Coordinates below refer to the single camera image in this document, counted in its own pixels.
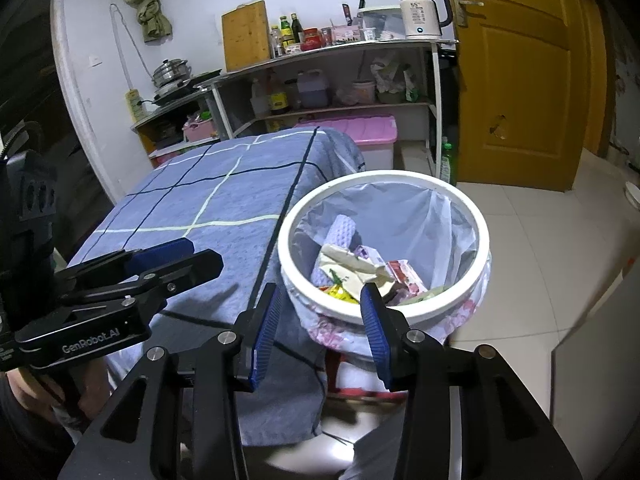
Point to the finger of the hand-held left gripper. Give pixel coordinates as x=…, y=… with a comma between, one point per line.
x=160, y=255
x=195, y=267

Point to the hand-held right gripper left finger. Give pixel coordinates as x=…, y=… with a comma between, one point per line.
x=265, y=335

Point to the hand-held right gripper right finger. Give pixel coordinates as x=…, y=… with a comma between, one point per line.
x=377, y=335

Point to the yellow snack packet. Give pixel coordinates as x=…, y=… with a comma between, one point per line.
x=340, y=294

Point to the green snack bag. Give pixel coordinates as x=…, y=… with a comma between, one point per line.
x=427, y=292

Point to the red and white carton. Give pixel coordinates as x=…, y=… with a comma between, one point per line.
x=407, y=275

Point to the white round trash bin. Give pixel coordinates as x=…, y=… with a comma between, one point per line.
x=440, y=307

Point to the white purple packet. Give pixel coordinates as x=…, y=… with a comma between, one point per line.
x=367, y=255

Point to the clear plastic bin liner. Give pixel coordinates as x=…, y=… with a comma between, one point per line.
x=440, y=240

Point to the person's left hand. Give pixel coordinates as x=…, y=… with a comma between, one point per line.
x=95, y=385

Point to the red plastic stool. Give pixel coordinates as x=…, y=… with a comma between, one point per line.
x=360, y=385

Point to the blue checked blanket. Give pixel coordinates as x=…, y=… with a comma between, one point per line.
x=200, y=195

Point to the pink floral box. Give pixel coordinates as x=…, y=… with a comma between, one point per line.
x=175, y=156

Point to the pink plastic basket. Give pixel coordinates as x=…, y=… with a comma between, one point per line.
x=200, y=131

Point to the low white shelf unit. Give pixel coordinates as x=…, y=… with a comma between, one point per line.
x=165, y=112

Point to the yellow power strip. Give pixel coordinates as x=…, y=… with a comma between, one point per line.
x=135, y=106

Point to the black induction cooker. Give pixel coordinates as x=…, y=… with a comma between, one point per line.
x=190, y=87

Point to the white plastic bottle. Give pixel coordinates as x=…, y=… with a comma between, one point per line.
x=260, y=102

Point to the steel cooking pot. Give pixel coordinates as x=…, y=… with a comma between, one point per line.
x=171, y=74

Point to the green floor bottle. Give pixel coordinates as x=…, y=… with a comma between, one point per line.
x=448, y=165

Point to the yellow label bottle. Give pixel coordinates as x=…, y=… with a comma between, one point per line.
x=280, y=100

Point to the pink storage box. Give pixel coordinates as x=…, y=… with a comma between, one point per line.
x=350, y=135

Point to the dark liquid jug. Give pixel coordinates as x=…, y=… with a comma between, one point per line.
x=313, y=91

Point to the grey cabinet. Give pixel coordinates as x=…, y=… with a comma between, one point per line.
x=600, y=385

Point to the wooden cutting board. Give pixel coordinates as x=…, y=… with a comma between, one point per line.
x=245, y=37

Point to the clear seasoning bottle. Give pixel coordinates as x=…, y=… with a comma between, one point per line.
x=276, y=44

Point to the green hanging cloth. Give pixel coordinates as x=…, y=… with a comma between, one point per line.
x=150, y=15

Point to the pink lidded tub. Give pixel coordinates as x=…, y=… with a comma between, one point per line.
x=363, y=92

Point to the green cap sauce bottle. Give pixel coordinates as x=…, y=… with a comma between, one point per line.
x=285, y=32

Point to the crumpled plastic bags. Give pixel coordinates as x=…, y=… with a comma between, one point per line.
x=392, y=80

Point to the red jar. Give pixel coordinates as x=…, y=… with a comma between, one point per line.
x=312, y=40

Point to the dark glass bottle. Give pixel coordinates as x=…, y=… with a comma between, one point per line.
x=297, y=30

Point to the tall white shelf unit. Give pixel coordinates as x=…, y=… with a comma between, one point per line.
x=350, y=47

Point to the pink knife block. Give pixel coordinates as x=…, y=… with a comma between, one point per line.
x=347, y=35

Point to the yellow wooden door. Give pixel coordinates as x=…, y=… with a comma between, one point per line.
x=515, y=85

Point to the white bowl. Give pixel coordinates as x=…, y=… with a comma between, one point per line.
x=633, y=195

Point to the clear white lidded container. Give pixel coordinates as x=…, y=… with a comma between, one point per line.
x=380, y=22

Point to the white electric kettle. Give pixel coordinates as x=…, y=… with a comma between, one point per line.
x=420, y=15

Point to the white wall switch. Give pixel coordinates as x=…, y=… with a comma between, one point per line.
x=95, y=61

